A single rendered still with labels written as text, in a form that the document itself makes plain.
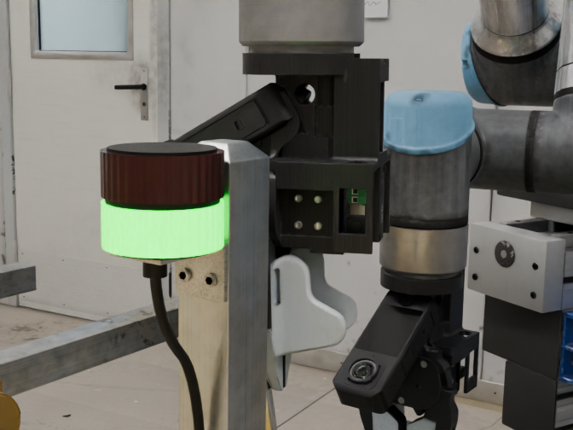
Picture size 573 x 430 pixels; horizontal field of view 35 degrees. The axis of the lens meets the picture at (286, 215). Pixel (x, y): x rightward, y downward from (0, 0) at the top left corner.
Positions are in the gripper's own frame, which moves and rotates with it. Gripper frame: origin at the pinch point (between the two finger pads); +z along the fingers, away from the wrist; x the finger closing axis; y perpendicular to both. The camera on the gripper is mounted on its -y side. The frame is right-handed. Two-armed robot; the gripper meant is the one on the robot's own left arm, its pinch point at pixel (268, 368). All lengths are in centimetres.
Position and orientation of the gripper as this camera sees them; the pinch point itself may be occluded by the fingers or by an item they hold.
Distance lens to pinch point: 59.3
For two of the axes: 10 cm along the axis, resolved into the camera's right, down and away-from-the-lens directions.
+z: 0.0, 9.9, 1.7
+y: 9.7, 0.5, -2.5
